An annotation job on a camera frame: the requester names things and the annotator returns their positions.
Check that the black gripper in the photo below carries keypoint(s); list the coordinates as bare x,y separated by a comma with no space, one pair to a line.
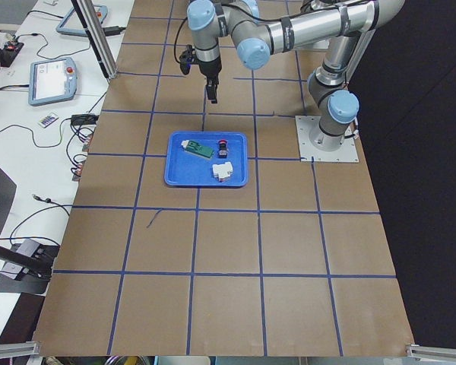
210,69

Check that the blue plastic tray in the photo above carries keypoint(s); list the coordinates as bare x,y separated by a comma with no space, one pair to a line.
186,169

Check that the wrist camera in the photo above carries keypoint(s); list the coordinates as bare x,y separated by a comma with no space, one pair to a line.
187,59

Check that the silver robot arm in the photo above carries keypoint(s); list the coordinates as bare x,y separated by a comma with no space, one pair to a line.
256,39

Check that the aluminium frame post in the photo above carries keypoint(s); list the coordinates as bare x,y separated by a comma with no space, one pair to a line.
94,31

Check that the red mushroom push button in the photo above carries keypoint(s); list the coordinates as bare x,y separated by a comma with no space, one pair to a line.
222,148

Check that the grey hub box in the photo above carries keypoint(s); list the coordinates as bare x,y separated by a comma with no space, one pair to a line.
24,259

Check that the black device with red button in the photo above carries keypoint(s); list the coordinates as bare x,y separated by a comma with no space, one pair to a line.
9,52

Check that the small remote control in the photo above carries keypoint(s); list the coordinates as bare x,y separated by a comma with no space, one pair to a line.
47,120

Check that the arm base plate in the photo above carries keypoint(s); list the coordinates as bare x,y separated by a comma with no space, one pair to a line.
315,146

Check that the near teach pendant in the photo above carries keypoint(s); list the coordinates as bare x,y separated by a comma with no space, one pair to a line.
52,81

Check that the white grey circuit breaker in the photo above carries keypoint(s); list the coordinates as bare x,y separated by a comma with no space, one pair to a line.
222,171

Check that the black power adapter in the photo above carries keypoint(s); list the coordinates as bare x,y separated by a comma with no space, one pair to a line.
84,119

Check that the green electrical switch module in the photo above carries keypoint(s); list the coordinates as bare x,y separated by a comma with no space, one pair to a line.
194,147

